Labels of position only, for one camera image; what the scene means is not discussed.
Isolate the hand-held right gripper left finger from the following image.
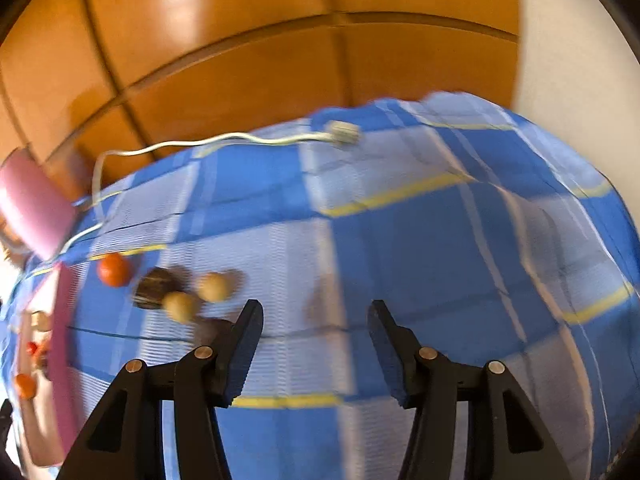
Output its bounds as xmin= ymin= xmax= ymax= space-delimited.
xmin=56 ymin=299 xmax=265 ymax=480

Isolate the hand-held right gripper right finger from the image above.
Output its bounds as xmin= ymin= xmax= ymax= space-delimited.
xmin=367 ymin=300 xmax=573 ymax=480

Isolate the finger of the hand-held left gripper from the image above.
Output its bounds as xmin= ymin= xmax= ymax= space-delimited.
xmin=0 ymin=399 xmax=14 ymax=453

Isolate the dark brown round tuber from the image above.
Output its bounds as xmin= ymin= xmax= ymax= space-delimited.
xmin=192 ymin=316 xmax=238 ymax=348

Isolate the small yellow round fruit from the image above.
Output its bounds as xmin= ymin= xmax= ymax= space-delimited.
xmin=164 ymin=291 xmax=201 ymax=324
xmin=197 ymin=272 xmax=235 ymax=303

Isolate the pink shallow box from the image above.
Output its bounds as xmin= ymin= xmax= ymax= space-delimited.
xmin=10 ymin=260 xmax=83 ymax=468

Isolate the dark brown oval tuber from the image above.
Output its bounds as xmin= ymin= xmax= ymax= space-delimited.
xmin=132 ymin=267 xmax=188 ymax=310

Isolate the reddish orange tangerine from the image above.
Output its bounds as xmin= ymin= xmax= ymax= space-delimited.
xmin=97 ymin=253 xmax=132 ymax=288

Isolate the pink electric kettle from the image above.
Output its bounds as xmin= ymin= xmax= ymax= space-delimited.
xmin=0 ymin=152 xmax=76 ymax=261

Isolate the white power cord with plug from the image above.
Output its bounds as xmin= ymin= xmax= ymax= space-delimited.
xmin=50 ymin=121 xmax=362 ymax=261

